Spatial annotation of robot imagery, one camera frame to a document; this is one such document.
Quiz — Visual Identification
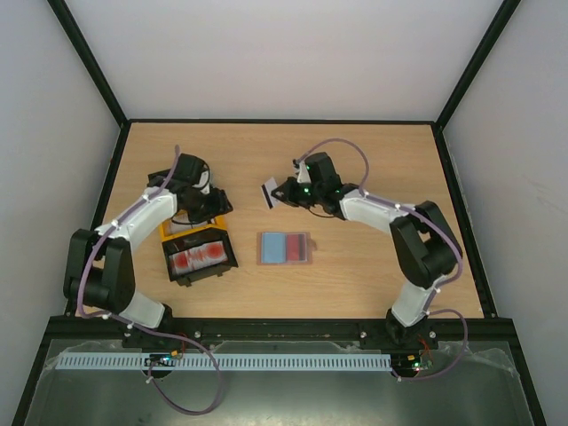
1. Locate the white credit card black stripe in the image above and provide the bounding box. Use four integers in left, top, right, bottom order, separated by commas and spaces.
261, 177, 280, 209

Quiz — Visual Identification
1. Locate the red credit card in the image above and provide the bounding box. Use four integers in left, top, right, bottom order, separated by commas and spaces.
286, 233, 307, 262

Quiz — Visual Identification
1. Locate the brown leather card holder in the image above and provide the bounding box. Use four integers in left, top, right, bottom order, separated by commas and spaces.
256, 232, 317, 265

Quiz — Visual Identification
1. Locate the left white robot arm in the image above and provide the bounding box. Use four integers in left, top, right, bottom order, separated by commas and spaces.
63, 153, 238, 329

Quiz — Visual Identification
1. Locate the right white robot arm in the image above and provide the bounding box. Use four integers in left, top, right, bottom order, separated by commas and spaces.
269, 153, 463, 348

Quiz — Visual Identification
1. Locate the yellow bin with white cards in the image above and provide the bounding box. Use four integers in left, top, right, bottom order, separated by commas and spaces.
158, 216, 227, 243

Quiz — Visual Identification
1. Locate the black bin with red cards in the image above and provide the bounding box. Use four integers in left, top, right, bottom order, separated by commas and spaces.
162, 227, 239, 287

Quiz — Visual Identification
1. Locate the red card stack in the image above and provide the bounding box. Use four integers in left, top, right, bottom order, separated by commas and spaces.
169, 241, 228, 275

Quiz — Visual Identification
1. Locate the black bin with teal cards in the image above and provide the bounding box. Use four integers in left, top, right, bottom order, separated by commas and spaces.
146, 170, 170, 187

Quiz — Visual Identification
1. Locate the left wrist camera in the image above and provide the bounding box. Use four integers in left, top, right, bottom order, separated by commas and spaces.
193, 165, 211, 195

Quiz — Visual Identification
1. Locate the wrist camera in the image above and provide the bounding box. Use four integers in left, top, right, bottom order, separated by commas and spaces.
193, 165, 211, 195
293, 159, 312, 184

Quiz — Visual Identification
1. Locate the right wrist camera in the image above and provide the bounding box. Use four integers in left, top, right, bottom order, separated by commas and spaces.
293, 159, 312, 184

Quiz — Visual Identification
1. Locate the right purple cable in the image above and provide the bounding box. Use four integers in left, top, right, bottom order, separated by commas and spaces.
296, 138, 469, 383

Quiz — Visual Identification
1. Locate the purple cable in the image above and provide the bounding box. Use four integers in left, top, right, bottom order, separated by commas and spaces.
296, 138, 469, 383
75, 144, 223, 415

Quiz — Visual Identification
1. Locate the black aluminium frame rail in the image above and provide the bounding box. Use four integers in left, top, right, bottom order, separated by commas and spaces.
43, 313, 518, 351

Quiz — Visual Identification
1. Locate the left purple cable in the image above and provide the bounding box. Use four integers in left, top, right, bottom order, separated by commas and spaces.
75, 144, 223, 415

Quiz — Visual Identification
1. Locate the light blue slotted cable duct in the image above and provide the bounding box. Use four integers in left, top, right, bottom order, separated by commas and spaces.
54, 352, 391, 372

